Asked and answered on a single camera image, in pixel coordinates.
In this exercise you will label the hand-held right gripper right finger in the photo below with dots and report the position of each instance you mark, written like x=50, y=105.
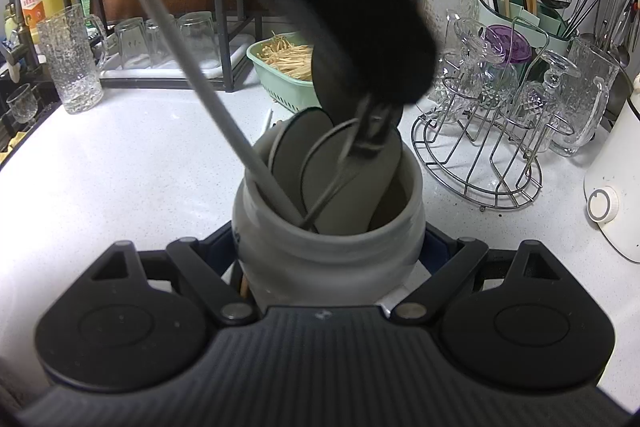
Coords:
x=442, y=252

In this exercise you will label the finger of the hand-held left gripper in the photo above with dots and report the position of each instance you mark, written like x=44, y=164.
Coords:
x=380, y=37

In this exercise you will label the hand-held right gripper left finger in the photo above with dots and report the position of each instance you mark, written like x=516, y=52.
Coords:
x=220, y=247

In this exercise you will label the metal fork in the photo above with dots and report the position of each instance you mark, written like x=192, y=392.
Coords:
x=374, y=139

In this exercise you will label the white mug with green logo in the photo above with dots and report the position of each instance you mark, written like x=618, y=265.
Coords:
x=325, y=267

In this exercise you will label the white chopstick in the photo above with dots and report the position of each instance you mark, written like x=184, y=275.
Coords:
x=200, y=77

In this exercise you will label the textured glass pitcher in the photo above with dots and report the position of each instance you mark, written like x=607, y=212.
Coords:
x=445, y=12

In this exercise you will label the crystal goblet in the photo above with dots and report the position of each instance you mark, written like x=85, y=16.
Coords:
x=467, y=52
x=545, y=92

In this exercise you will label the enoki mushrooms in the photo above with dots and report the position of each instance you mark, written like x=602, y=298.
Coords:
x=287, y=57

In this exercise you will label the black metal rack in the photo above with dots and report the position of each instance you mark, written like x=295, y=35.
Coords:
x=235, y=32

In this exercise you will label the green plastic basket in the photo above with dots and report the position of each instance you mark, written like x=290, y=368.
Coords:
x=280, y=92

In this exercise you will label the small clear glass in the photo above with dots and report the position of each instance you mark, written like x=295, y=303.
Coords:
x=157, y=44
x=200, y=42
x=131, y=44

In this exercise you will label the white drip tray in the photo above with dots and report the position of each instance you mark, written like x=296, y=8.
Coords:
x=235, y=52

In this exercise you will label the green utensil holder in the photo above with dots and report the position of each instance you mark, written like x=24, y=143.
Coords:
x=530, y=32

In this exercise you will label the metal ladle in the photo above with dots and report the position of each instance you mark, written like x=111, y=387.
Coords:
x=555, y=3

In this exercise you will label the white electric pot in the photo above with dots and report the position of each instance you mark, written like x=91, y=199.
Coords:
x=615, y=187

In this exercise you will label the wide textured glass mug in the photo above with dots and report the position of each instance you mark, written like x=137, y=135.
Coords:
x=587, y=102

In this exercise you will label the tall textured glass mug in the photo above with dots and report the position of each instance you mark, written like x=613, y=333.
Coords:
x=72, y=62

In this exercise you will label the black sink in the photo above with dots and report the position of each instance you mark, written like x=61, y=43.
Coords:
x=25, y=132

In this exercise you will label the clear wine glass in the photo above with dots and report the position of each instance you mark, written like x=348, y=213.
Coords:
x=21, y=104

